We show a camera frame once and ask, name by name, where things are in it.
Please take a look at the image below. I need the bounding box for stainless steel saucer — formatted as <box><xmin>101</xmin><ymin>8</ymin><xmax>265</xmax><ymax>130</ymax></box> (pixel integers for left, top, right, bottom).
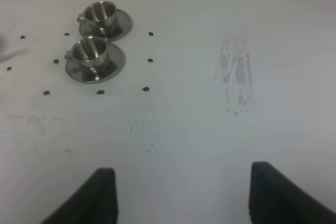
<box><xmin>65</xmin><ymin>44</ymin><xmax>126</xmax><ymax>84</ymax></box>
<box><xmin>79</xmin><ymin>9</ymin><xmax>133</xmax><ymax>42</ymax></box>

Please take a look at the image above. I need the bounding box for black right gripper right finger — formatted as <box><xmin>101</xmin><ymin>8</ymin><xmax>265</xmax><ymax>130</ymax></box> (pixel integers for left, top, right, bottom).
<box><xmin>248</xmin><ymin>162</ymin><xmax>335</xmax><ymax>224</ymax></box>

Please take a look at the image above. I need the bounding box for near stainless steel teacup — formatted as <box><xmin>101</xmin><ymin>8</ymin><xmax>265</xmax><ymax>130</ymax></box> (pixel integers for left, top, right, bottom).
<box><xmin>65</xmin><ymin>36</ymin><xmax>109</xmax><ymax>69</ymax></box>

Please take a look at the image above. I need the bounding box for far stainless steel teacup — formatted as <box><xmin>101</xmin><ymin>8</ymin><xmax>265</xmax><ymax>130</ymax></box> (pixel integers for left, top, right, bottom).
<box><xmin>77</xmin><ymin>1</ymin><xmax>118</xmax><ymax>27</ymax></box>

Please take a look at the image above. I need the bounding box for far stainless steel saucer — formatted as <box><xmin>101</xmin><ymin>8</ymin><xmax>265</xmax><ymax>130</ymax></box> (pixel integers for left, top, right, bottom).
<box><xmin>79</xmin><ymin>9</ymin><xmax>133</xmax><ymax>42</ymax></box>

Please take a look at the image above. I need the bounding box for near stainless steel saucer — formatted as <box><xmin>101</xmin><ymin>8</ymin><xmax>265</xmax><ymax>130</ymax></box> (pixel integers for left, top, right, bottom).
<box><xmin>65</xmin><ymin>44</ymin><xmax>126</xmax><ymax>84</ymax></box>

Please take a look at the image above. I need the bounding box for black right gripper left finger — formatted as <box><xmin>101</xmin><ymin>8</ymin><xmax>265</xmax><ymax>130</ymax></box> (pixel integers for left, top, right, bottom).
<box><xmin>43</xmin><ymin>168</ymin><xmax>119</xmax><ymax>224</ymax></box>

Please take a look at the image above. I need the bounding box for stainless steel teacup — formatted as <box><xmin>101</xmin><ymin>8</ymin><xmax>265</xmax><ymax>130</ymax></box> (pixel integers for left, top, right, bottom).
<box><xmin>65</xmin><ymin>36</ymin><xmax>109</xmax><ymax>69</ymax></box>
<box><xmin>77</xmin><ymin>1</ymin><xmax>118</xmax><ymax>27</ymax></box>

